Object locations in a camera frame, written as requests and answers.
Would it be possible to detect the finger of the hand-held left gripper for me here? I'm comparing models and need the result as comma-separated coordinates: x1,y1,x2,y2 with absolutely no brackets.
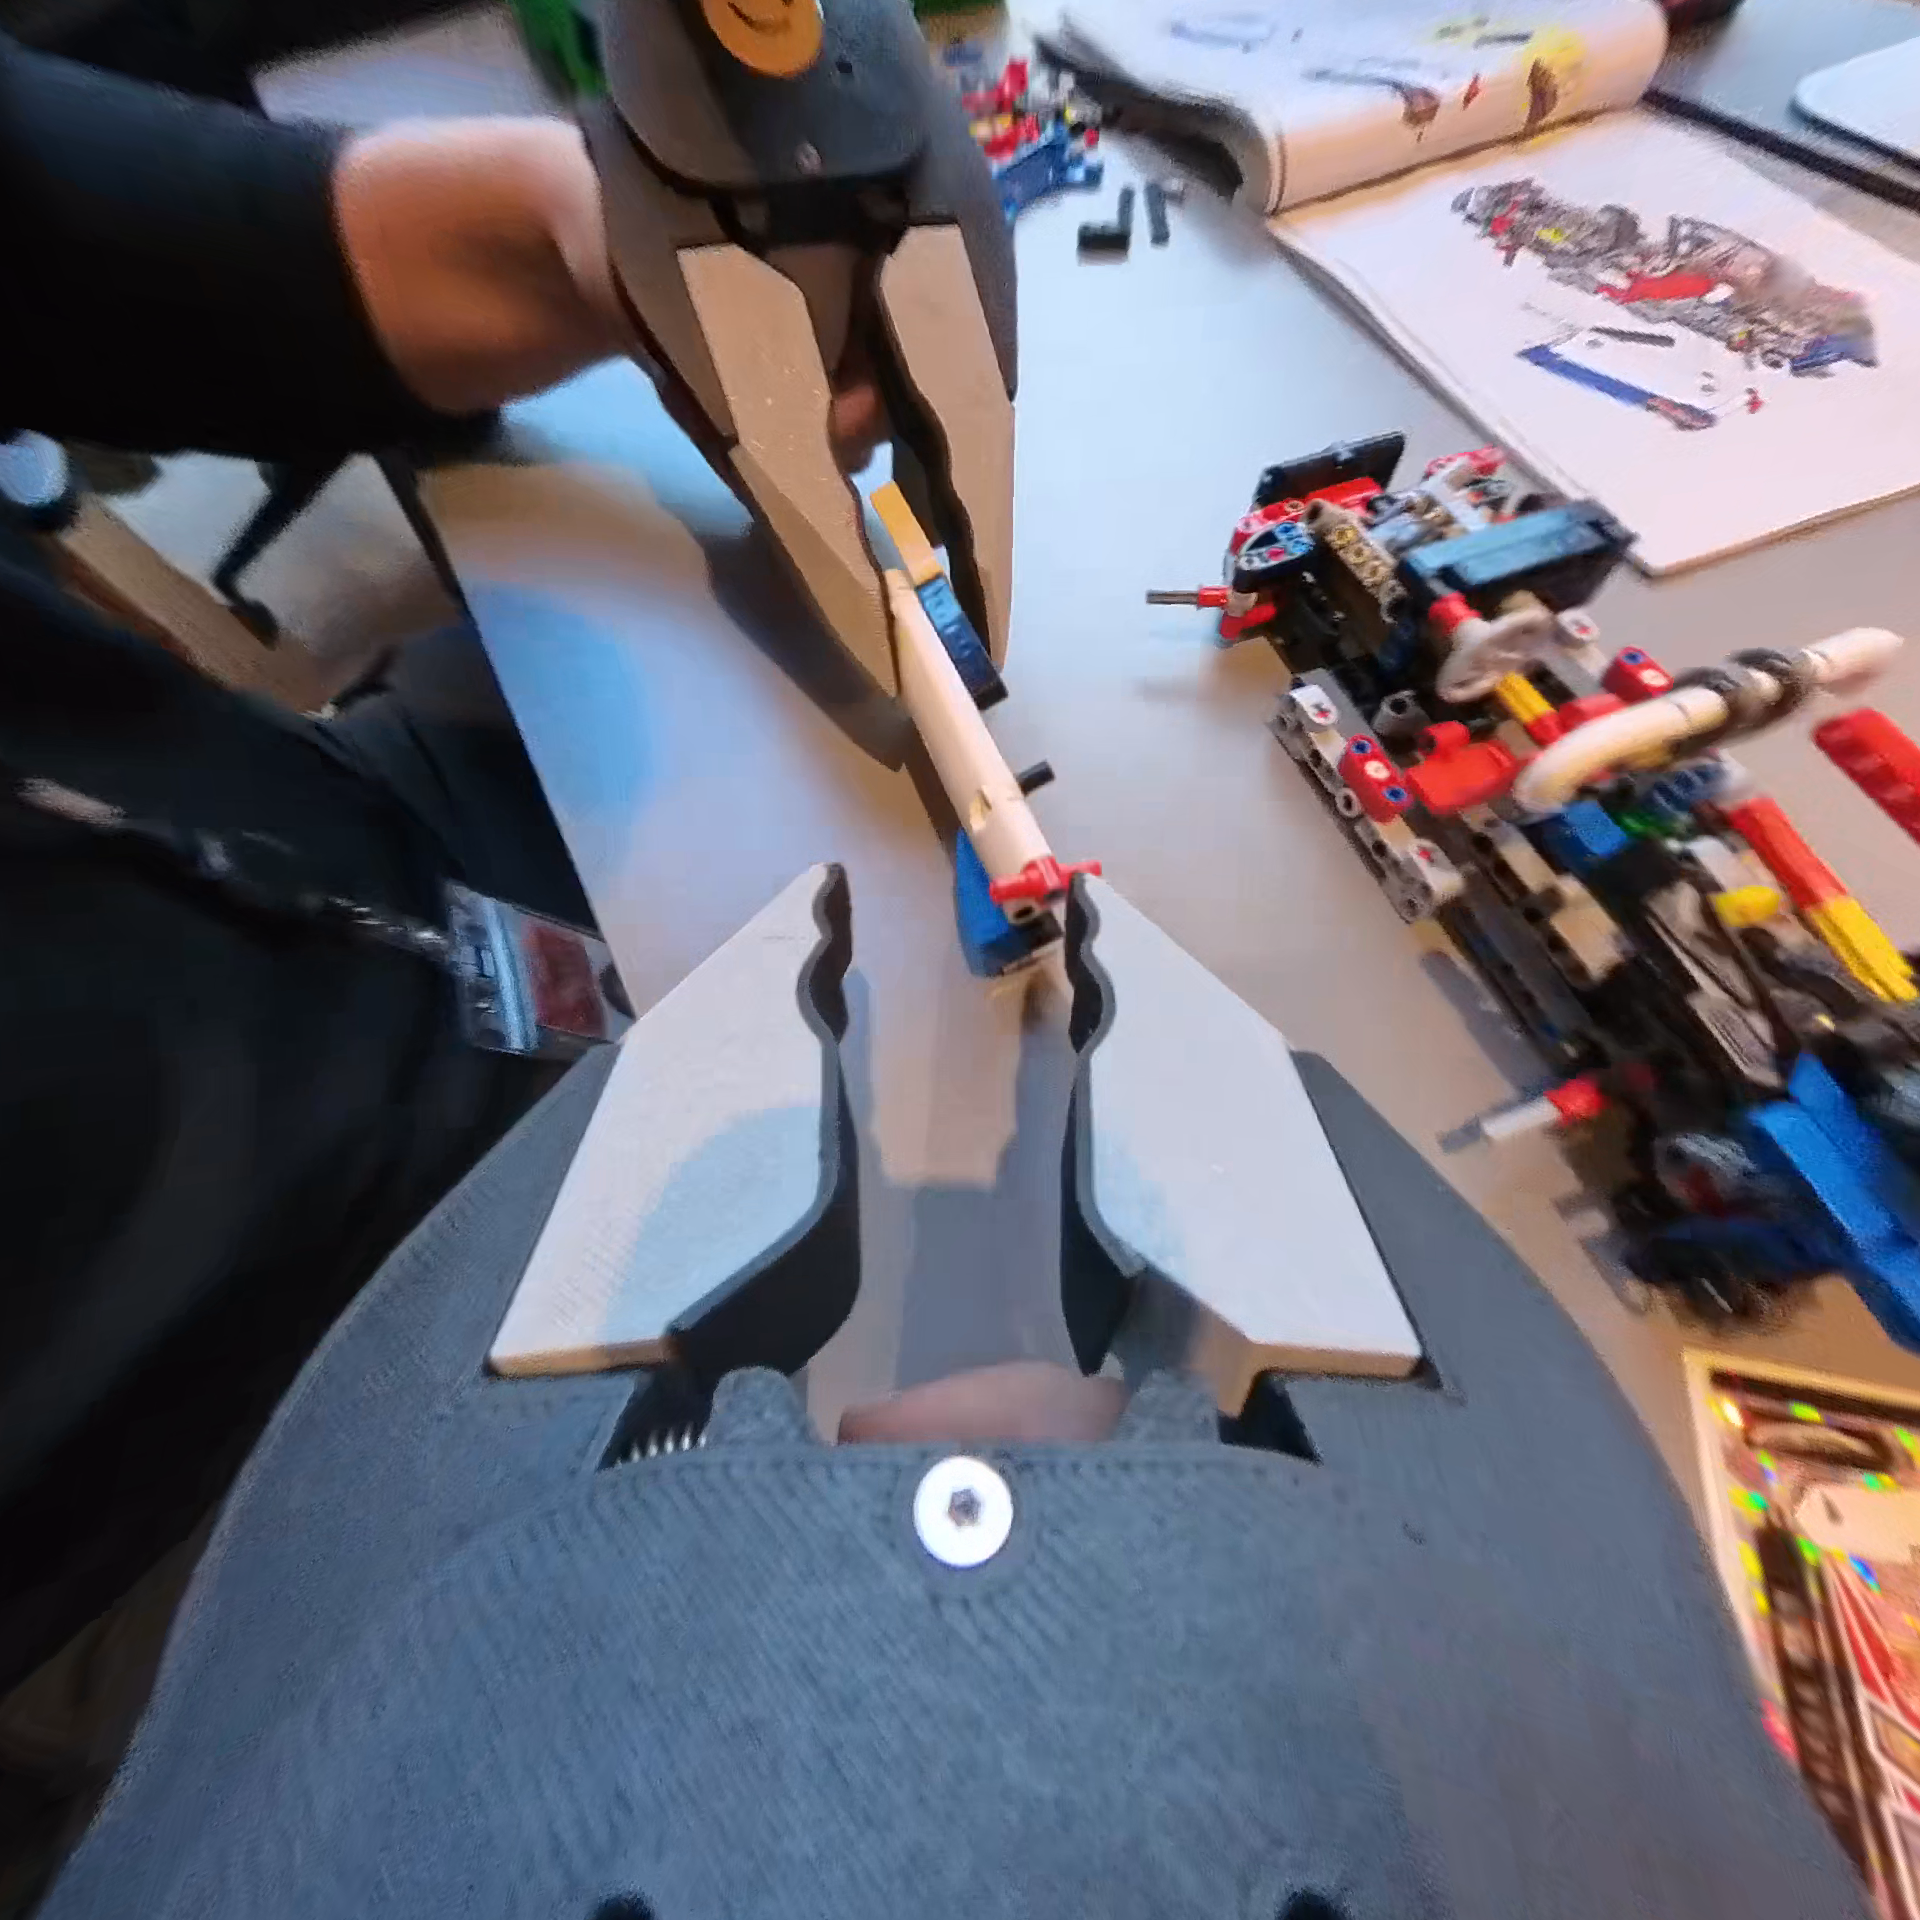
674,240,909,707
874,221,1020,707

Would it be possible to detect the pile of loose toy bricks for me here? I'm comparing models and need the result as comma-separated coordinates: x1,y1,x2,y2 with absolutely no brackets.
944,45,1113,212

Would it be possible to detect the black lanyard with badge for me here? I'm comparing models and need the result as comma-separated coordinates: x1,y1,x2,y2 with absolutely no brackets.
0,772,634,1059

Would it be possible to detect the white blue brick panel assembly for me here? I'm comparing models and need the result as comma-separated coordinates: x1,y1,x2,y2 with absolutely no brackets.
872,481,1104,976

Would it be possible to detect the person's left forearm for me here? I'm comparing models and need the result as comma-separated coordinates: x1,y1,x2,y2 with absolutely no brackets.
0,29,497,467

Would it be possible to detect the toy brick vehicle model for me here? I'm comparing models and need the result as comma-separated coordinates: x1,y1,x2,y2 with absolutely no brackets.
1147,434,1920,1354

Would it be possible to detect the holographic sticker sheet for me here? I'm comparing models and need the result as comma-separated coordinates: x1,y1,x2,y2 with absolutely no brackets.
1680,1351,1920,1920

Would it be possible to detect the open instruction booklet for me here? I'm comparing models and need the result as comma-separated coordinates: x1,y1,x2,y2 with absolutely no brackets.
1036,0,1920,578

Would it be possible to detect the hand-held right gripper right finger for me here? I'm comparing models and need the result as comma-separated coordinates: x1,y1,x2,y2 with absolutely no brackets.
1058,873,1424,1415

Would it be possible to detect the grey desk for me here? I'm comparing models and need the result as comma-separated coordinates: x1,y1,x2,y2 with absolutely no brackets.
256,0,1920,1519

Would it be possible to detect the person's right hand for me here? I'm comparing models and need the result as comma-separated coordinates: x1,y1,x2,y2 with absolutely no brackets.
837,1357,1128,1444

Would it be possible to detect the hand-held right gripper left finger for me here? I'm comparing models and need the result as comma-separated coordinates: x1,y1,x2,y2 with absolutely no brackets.
489,863,865,1376

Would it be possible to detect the black office chair base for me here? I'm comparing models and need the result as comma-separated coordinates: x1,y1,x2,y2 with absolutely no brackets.
211,450,452,647

